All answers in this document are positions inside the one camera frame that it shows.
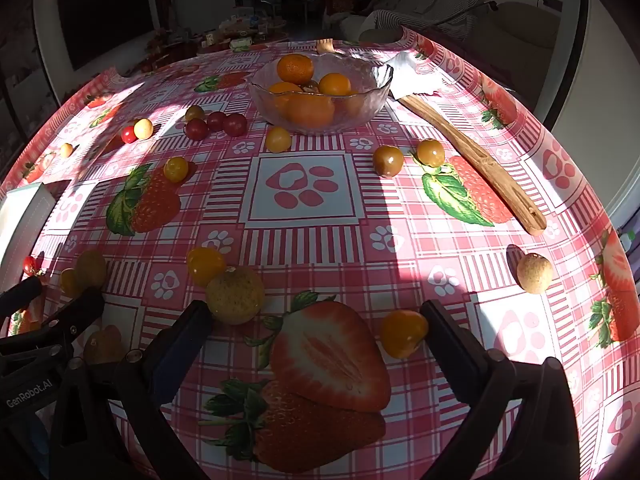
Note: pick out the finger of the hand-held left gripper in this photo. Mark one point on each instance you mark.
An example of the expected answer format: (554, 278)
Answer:
(75, 312)
(20, 294)

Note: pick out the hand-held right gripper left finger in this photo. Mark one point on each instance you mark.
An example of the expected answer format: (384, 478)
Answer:
(192, 330)

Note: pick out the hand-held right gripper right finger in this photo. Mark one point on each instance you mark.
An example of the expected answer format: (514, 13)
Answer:
(445, 340)

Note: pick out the red cherry tomato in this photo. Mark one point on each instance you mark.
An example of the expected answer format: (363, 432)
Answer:
(30, 265)
(196, 129)
(235, 125)
(216, 121)
(129, 134)

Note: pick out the orange-yellow cherry tomato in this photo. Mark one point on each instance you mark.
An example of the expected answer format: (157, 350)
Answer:
(402, 334)

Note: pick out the large yellow-green round fruit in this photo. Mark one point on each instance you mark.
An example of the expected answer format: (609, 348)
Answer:
(235, 294)

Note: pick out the white rectangular tray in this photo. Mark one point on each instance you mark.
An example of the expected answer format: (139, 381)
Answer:
(20, 220)

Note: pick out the small pale yellow tomato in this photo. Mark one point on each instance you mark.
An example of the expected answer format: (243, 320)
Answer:
(66, 149)

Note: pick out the pink strawberry print tablecloth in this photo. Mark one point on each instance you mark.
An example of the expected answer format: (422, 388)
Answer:
(320, 240)

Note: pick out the yellow-brown cherry tomato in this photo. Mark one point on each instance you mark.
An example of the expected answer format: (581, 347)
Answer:
(430, 153)
(388, 161)

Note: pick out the long wooden spatula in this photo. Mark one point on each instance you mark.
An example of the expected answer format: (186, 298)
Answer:
(465, 150)

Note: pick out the pale yellow cherry tomato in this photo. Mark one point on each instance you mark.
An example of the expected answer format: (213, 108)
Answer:
(143, 128)

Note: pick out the greenish cherry tomato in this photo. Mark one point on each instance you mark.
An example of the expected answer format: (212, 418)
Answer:
(194, 112)

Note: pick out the small dark fruit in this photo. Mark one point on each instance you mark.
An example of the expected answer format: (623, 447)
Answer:
(311, 86)

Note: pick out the cluttered coffee table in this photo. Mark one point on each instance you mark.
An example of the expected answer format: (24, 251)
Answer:
(250, 35)

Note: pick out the small wooden fork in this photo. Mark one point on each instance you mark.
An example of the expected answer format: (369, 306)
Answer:
(325, 46)

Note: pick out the beige armchair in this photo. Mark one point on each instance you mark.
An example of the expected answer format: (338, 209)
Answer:
(515, 30)

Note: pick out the light grey sofa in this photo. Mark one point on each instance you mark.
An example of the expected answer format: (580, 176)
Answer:
(425, 10)

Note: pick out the black wall television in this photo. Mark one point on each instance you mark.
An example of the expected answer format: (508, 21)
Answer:
(105, 22)

